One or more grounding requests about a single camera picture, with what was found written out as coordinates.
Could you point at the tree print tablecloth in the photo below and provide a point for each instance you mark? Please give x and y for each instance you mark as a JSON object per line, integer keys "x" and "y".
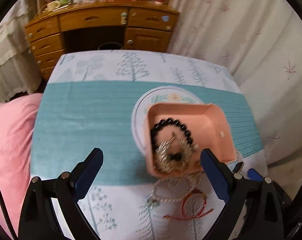
{"x": 99, "y": 99}

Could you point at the wooden desk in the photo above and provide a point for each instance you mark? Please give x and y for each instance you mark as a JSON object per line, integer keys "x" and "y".
{"x": 103, "y": 24}

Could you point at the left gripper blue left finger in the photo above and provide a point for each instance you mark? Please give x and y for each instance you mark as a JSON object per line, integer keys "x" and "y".
{"x": 38, "y": 219}

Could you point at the green flower brooch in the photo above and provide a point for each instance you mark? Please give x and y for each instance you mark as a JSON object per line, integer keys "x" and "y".
{"x": 151, "y": 203}

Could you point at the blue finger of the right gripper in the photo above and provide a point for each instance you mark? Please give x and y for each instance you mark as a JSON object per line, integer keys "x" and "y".
{"x": 254, "y": 175}

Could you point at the pink jewelry tray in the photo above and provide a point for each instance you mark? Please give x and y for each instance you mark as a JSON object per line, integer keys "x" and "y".
{"x": 176, "y": 133}

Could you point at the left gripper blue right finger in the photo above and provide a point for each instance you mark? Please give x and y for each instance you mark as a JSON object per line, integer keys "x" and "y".
{"x": 263, "y": 218}

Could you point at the pink quilt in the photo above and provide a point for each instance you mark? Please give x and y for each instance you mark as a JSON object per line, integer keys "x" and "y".
{"x": 17, "y": 119}

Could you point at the cream lace covered furniture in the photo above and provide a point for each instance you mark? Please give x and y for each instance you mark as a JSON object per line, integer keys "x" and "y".
{"x": 18, "y": 71}

